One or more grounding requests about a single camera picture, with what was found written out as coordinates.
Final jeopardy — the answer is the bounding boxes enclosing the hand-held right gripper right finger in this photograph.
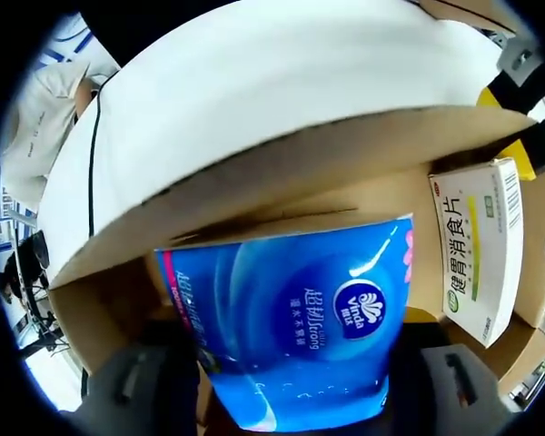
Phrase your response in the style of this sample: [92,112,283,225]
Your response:
[390,317,505,436]

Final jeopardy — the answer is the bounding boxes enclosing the blue tissue box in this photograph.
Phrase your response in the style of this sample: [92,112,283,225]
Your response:
[153,212,415,432]

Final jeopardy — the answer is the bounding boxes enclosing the person's black shirt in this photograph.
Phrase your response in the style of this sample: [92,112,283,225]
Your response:
[79,0,237,69]

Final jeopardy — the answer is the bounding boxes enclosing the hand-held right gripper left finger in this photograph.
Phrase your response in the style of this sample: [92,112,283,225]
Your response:
[79,317,203,436]

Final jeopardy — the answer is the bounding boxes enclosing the white medicine box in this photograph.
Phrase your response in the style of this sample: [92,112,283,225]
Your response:
[428,157,527,350]

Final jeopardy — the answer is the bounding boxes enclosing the brown cardboard shoe box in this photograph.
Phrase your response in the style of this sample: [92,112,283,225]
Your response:
[47,104,545,436]

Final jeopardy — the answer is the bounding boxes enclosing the thin black cable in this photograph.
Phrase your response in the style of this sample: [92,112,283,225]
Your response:
[87,74,119,240]

